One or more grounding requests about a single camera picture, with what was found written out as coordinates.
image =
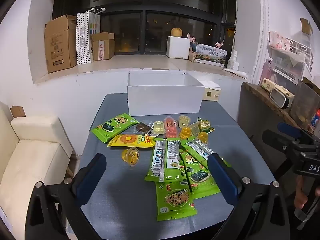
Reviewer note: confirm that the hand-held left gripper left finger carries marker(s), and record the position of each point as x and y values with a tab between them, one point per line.
91	173

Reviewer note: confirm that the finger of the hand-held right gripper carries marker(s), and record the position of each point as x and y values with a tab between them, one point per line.
273	137
288	128

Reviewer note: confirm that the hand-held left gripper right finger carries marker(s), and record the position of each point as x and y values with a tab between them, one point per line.
222	177

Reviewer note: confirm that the green seaweed snack packet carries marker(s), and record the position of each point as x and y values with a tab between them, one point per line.
165	161
200	178
197	148
173	201
112	127

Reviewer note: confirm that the white cardboard box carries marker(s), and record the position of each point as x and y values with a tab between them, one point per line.
162	100

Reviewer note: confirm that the person's right hand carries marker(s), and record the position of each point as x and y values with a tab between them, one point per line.
300	195

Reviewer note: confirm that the dark wooden side table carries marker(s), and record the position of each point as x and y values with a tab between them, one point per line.
260	115

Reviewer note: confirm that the clear plastic container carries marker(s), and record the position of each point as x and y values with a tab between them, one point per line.
305	105

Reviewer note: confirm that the cream desk clock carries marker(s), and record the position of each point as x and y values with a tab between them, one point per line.
280	97

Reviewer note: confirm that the small yellow box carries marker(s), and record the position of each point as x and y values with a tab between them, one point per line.
268	83

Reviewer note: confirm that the yellow snack packet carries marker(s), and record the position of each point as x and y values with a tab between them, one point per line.
130	140

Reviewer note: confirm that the small green snack packet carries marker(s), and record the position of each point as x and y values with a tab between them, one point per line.
206	125

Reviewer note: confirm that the clear plastic shelf rack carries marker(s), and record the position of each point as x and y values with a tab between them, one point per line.
282	68

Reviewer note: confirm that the cream leather sofa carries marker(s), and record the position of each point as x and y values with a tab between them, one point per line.
32	160

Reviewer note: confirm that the pink jelly cup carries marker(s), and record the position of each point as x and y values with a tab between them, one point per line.
171	133
171	122

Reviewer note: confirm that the clear brown jerky packet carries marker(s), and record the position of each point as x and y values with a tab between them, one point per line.
142	128

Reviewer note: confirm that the white paper sheets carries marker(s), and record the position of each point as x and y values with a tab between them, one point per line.
235	73

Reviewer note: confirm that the wooden tissue box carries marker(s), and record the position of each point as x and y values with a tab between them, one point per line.
211	94

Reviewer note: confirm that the white drawer organiser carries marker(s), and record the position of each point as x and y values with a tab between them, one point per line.
297	48

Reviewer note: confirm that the white plastic bottle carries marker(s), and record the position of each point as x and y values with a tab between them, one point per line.
233	62

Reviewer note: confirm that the brown cardboard scrap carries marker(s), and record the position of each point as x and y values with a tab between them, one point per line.
17	111

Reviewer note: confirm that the landscape printed flat box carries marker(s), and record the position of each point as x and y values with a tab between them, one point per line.
211	55

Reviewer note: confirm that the small brown paper carton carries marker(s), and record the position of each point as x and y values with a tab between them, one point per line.
192	56

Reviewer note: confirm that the small brown cardboard box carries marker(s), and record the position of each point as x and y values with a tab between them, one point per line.
102	47

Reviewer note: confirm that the white foam box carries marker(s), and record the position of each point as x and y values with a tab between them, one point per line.
178	48

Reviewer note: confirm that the large brown cardboard box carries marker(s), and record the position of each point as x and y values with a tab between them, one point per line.
58	45

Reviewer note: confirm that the white dotted paper bag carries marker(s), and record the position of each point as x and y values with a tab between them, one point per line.
83	40

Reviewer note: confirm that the round yellow fruit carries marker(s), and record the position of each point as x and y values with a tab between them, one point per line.
176	32

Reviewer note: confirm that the dark glass window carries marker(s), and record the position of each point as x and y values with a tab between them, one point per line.
155	5

